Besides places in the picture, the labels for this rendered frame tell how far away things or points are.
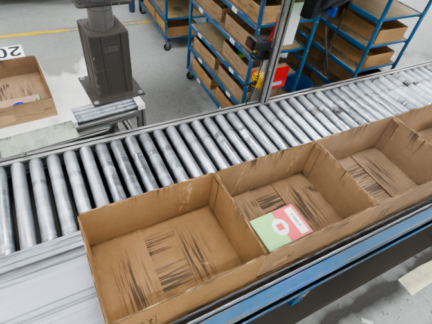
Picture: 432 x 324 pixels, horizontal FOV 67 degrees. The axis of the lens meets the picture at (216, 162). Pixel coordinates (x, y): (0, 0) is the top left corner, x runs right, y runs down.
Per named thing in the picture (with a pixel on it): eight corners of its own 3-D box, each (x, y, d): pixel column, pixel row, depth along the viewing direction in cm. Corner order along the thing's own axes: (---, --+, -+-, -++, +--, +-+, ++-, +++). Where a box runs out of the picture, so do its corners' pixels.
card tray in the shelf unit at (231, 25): (224, 27, 231) (225, 13, 224) (258, 22, 243) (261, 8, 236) (254, 54, 208) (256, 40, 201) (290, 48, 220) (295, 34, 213)
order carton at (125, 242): (209, 204, 108) (215, 170, 96) (255, 283, 92) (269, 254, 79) (87, 246, 94) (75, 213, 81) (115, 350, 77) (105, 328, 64)
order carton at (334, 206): (301, 171, 123) (316, 139, 111) (355, 234, 106) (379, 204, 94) (208, 204, 108) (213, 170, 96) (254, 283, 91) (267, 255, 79)
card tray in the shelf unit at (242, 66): (222, 52, 247) (223, 39, 239) (256, 47, 258) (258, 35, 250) (246, 81, 223) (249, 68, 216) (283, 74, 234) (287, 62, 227)
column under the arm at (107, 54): (78, 79, 169) (63, 15, 145) (126, 69, 180) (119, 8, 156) (94, 107, 155) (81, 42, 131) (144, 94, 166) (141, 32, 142)
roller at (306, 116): (292, 100, 184) (292, 94, 180) (355, 163, 155) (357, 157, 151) (285, 103, 184) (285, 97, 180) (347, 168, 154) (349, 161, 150)
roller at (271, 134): (252, 110, 175) (254, 103, 171) (312, 180, 145) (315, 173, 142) (244, 112, 173) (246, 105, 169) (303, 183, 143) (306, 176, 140)
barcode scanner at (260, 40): (240, 54, 156) (247, 33, 149) (260, 54, 161) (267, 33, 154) (247, 61, 152) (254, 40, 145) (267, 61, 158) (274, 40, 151)
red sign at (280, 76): (283, 86, 179) (289, 65, 169) (284, 87, 178) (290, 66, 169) (259, 91, 173) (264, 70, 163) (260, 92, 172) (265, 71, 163)
